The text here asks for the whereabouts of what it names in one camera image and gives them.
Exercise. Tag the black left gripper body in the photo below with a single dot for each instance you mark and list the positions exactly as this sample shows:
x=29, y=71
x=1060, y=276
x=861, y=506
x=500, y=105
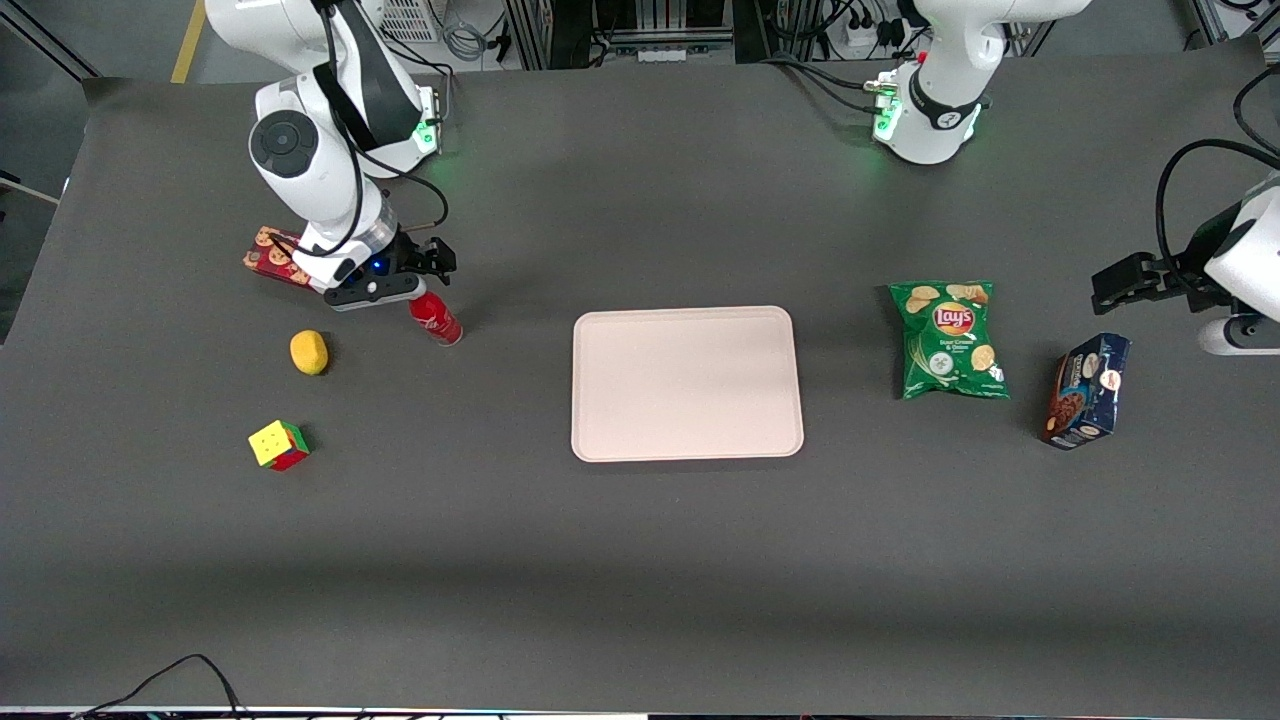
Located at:
x=1175, y=271

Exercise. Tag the red coke bottle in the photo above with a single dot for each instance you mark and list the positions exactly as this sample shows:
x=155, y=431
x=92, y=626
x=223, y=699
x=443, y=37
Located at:
x=438, y=322

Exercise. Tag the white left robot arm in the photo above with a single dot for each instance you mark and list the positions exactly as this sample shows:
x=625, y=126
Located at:
x=945, y=90

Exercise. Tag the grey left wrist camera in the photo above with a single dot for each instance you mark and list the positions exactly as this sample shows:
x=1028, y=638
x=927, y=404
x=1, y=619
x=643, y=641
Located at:
x=1240, y=337

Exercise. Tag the colourful rubik's cube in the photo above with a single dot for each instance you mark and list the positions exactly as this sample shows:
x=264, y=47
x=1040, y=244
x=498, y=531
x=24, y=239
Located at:
x=278, y=445

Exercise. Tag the green Lay's chips bag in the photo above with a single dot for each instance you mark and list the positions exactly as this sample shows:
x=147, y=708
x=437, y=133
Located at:
x=948, y=340

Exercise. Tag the blue chocolate cookie box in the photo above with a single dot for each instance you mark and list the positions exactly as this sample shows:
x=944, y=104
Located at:
x=1087, y=390

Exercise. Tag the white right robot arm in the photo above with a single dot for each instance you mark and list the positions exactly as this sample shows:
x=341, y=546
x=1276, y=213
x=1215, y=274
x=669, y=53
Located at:
x=310, y=150

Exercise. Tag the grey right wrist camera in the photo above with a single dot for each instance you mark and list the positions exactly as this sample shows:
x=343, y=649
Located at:
x=375, y=292

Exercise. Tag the yellow lemon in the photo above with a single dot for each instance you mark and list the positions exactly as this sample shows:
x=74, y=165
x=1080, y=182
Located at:
x=309, y=352

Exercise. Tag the beige plastic tray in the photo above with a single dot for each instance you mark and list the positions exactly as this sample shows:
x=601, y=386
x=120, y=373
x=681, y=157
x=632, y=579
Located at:
x=686, y=383

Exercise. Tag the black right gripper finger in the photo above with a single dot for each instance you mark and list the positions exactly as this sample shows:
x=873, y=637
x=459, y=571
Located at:
x=435, y=279
x=440, y=255

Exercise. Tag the white perforated box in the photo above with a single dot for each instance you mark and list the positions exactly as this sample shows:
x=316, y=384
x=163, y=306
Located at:
x=412, y=18

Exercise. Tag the aluminium frame rack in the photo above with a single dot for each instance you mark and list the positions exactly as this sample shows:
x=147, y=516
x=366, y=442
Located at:
x=620, y=25

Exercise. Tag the white power strip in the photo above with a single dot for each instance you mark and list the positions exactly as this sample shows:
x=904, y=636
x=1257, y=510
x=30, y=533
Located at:
x=868, y=36

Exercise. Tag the red cookie box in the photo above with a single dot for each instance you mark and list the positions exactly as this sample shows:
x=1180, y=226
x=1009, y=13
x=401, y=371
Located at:
x=268, y=258

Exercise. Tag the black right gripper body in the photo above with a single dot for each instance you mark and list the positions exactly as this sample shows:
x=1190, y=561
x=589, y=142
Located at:
x=411, y=256

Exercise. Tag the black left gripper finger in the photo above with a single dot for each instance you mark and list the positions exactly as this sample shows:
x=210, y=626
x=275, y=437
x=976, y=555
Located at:
x=1125, y=272
x=1120, y=302

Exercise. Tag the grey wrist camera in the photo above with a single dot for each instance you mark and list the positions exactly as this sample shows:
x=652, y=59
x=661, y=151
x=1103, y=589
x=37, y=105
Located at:
x=375, y=292
x=1240, y=337

